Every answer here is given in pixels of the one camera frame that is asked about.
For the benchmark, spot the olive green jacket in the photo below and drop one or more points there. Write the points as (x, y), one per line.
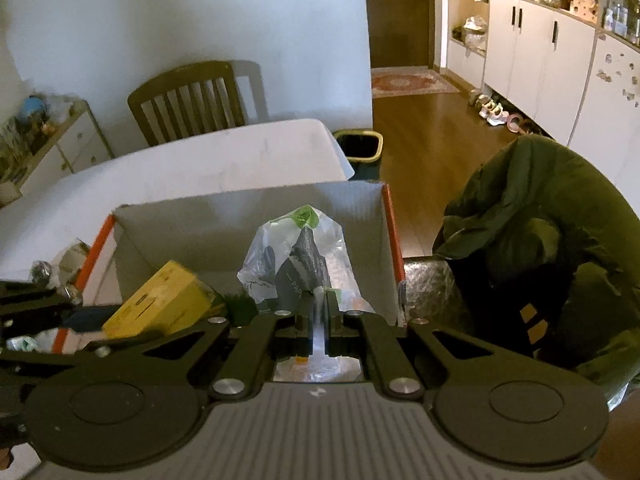
(540, 220)

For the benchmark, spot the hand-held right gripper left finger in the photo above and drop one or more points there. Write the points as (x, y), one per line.
(305, 325)

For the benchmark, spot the red patterned rug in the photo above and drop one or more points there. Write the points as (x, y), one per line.
(410, 82)

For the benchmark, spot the dark brown door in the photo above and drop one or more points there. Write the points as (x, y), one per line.
(395, 15)

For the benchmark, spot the dark green fuzzy item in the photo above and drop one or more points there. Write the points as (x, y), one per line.
(239, 306)

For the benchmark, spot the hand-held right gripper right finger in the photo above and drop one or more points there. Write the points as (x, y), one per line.
(334, 325)

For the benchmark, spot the white plastic bags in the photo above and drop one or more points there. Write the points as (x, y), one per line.
(474, 30)

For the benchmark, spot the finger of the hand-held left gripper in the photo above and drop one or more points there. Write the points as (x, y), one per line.
(55, 360)
(35, 302)

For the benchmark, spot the tall white cabinet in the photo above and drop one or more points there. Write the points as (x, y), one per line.
(535, 60)

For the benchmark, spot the yellow-green trash bin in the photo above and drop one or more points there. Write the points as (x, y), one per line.
(359, 147)

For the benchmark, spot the brown wooden chair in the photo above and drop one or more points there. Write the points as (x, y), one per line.
(185, 95)

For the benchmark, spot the blue globe toy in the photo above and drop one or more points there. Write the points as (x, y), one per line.
(34, 107)

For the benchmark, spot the white shoes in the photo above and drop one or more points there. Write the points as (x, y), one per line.
(492, 111)

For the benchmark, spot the white cardboard box orange edges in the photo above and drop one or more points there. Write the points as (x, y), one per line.
(225, 225)

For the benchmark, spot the white drawer cabinet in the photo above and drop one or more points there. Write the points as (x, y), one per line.
(70, 150)

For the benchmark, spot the shiny glass ball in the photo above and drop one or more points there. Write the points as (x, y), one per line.
(41, 272)

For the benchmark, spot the pink shoes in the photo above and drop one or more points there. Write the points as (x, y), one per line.
(515, 122)

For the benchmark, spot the low white shelf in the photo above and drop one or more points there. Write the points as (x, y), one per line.
(465, 57)

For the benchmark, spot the beige shoes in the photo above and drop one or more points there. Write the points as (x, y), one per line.
(475, 97)

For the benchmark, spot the yellow cardboard box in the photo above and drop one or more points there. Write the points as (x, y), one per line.
(160, 295)

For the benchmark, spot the clear printed plastic bag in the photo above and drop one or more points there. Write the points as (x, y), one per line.
(280, 255)

